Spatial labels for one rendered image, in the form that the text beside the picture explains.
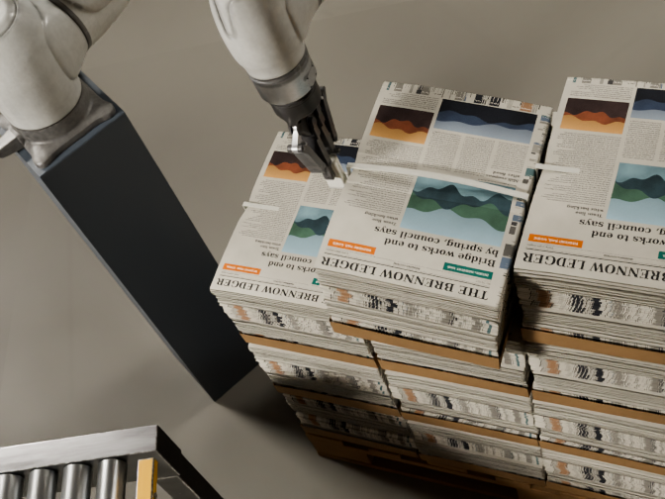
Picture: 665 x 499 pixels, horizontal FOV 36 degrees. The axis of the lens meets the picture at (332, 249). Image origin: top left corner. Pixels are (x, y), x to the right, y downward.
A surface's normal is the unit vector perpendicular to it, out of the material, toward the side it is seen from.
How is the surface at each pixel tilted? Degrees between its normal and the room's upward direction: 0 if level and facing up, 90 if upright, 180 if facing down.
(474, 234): 5
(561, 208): 1
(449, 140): 6
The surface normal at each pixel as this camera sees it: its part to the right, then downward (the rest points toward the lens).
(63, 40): 0.84, 0.17
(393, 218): -0.12, -0.56
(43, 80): 0.72, 0.44
